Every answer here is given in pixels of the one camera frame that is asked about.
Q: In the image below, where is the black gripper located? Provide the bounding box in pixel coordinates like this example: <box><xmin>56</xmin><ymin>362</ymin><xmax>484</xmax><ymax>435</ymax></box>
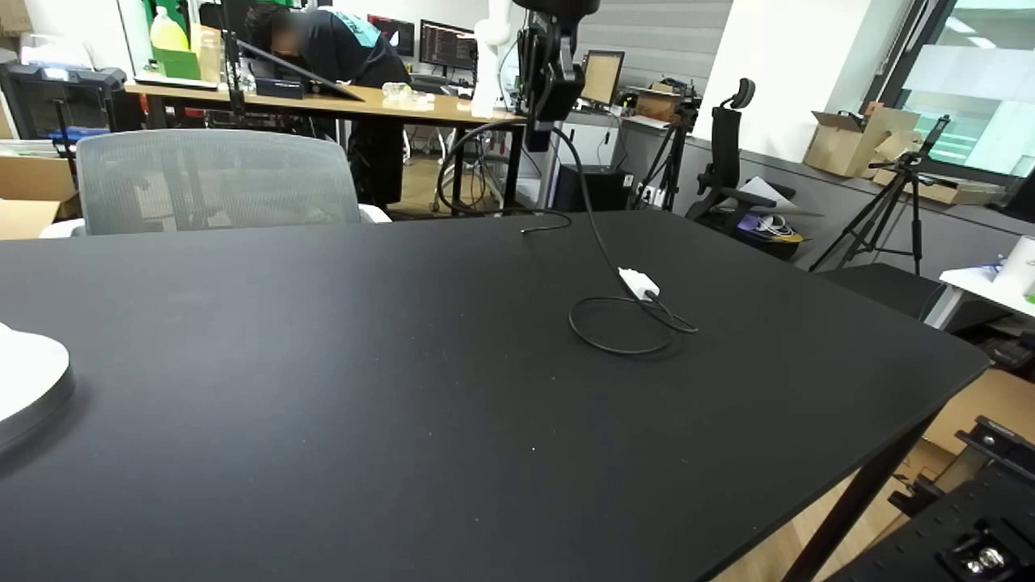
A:
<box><xmin>512</xmin><ymin>0</ymin><xmax>601</xmax><ymax>156</ymax></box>

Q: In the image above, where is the black charging cable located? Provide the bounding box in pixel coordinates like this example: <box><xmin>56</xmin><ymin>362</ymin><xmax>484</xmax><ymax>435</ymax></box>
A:
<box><xmin>433</xmin><ymin>116</ymin><xmax>703</xmax><ymax>360</ymax></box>

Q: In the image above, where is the white charger adapter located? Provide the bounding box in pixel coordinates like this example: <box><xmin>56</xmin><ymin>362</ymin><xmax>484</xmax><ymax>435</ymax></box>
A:
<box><xmin>615</xmin><ymin>266</ymin><xmax>663</xmax><ymax>305</ymax></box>

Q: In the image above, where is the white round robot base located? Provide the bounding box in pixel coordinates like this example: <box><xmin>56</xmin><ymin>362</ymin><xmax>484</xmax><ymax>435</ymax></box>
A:
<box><xmin>0</xmin><ymin>320</ymin><xmax>75</xmax><ymax>460</ymax></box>

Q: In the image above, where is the white metal cabinet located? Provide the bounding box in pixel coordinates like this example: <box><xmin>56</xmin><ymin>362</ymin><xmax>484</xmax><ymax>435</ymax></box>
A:
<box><xmin>548</xmin><ymin>105</ymin><xmax>625</xmax><ymax>213</ymax></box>

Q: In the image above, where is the framed picture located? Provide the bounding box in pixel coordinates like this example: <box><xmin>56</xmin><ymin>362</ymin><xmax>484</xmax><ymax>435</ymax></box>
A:
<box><xmin>578</xmin><ymin>48</ymin><xmax>628</xmax><ymax>108</ymax></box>

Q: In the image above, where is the dark blue box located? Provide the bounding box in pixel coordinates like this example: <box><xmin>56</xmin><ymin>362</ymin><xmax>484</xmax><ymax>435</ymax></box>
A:
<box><xmin>551</xmin><ymin>160</ymin><xmax>629</xmax><ymax>216</ymax></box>

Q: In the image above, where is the white background machine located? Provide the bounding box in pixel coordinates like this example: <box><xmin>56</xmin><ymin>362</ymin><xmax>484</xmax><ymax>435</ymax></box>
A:
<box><xmin>469</xmin><ymin>0</ymin><xmax>525</xmax><ymax>116</ymax></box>

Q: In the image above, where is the dark computer monitor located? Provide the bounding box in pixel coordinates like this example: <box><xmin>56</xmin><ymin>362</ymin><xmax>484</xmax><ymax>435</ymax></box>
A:
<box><xmin>415</xmin><ymin>16</ymin><xmax>483</xmax><ymax>79</ymax></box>

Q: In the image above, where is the long wooden desk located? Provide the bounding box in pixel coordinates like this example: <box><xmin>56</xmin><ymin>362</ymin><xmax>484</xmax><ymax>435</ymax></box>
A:
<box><xmin>122</xmin><ymin>79</ymin><xmax>539</xmax><ymax>216</ymax></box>

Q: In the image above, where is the black office chair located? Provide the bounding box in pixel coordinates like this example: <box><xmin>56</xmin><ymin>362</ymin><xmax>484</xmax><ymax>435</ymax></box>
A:
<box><xmin>684</xmin><ymin>75</ymin><xmax>810</xmax><ymax>258</ymax></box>

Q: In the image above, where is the person in dark clothes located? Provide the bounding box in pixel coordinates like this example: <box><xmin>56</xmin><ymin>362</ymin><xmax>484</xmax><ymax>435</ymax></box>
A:
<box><xmin>246</xmin><ymin>3</ymin><xmax>415</xmax><ymax>205</ymax></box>

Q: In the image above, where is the open cardboard box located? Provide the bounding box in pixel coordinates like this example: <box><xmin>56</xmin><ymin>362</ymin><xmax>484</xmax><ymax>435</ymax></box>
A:
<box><xmin>801</xmin><ymin>100</ymin><xmax>921</xmax><ymax>181</ymax></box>

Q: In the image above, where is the grey mesh office chair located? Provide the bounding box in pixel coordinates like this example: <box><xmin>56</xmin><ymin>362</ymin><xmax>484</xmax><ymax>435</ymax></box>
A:
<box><xmin>39</xmin><ymin>127</ymin><xmax>394</xmax><ymax>243</ymax></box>

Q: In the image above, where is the green and white poster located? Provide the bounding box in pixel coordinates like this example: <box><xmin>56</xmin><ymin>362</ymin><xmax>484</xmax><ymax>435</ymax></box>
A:
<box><xmin>117</xmin><ymin>0</ymin><xmax>223</xmax><ymax>89</ymax></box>

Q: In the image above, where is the white side table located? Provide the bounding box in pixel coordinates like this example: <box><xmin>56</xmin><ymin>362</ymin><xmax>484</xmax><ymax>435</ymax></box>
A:
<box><xmin>921</xmin><ymin>236</ymin><xmax>1035</xmax><ymax>333</ymax></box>

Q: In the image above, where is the black table leg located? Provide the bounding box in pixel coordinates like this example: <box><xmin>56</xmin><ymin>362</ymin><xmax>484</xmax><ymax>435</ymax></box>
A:
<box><xmin>779</xmin><ymin>419</ymin><xmax>933</xmax><ymax>582</ymax></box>

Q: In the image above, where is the brown cardboard box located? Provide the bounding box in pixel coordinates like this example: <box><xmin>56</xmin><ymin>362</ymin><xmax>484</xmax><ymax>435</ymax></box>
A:
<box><xmin>0</xmin><ymin>156</ymin><xmax>83</xmax><ymax>243</ymax></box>

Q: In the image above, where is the black metal equipment rack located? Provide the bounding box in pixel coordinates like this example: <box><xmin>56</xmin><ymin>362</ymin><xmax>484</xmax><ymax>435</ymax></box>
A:
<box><xmin>830</xmin><ymin>413</ymin><xmax>1035</xmax><ymax>582</ymax></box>

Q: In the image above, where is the black camera tripod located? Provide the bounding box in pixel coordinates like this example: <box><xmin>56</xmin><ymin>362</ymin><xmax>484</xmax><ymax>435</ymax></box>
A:
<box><xmin>810</xmin><ymin>112</ymin><xmax>954</xmax><ymax>282</ymax></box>

